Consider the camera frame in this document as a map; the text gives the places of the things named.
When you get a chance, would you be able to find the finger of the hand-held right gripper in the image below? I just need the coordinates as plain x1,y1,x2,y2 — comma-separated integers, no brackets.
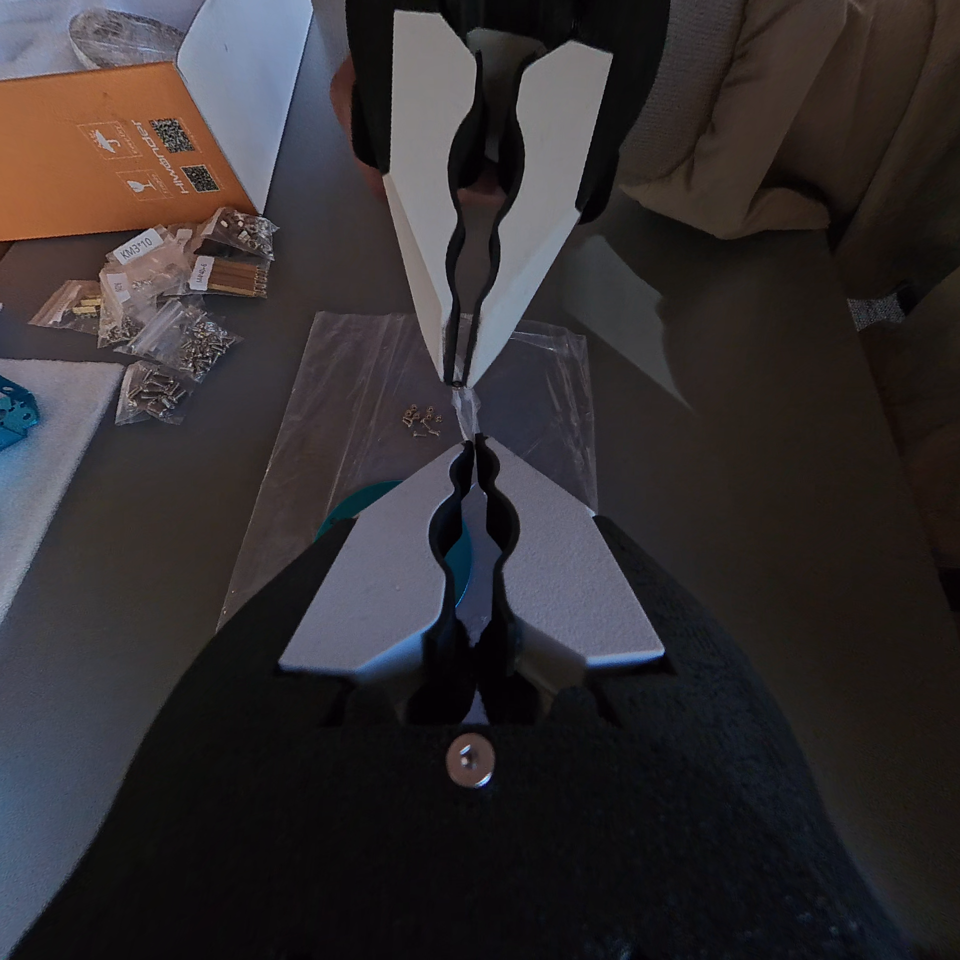
461,37,616,387
382,9,483,387

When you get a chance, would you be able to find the pile of small hardware bags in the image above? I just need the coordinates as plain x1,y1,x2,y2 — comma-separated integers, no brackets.
28,206,280,427

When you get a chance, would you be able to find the teal round metal plate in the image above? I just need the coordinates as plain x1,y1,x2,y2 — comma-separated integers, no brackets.
315,480,475,610

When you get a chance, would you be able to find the perforated blue U bracket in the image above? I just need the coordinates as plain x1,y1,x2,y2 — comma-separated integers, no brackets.
0,378,42,451

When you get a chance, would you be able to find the person's right hand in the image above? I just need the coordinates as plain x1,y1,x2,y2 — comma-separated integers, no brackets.
330,54,391,202

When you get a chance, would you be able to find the grey desk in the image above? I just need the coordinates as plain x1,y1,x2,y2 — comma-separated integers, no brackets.
0,15,960,960

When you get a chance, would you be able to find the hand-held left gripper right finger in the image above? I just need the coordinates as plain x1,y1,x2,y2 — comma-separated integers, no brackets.
477,435,666,690

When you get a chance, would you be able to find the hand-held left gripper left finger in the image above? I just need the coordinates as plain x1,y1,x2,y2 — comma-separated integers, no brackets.
277,441,475,680

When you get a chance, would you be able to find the bubble-wrapped round part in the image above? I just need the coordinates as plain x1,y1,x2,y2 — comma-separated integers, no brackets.
67,7,190,72

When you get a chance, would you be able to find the small clear screw bag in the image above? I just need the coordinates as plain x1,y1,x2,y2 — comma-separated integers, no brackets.
448,381,483,445

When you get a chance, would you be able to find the clear plastic bag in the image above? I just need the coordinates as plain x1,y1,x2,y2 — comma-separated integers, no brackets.
216,311,601,639

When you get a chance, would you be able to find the person's right forearm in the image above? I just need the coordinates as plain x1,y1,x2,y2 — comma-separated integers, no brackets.
611,0,960,252

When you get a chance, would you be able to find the orange cardboard box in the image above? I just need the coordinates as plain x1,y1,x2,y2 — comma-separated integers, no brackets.
0,0,315,243

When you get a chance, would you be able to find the white foam sheet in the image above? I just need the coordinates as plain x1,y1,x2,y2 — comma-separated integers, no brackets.
0,358,125,624

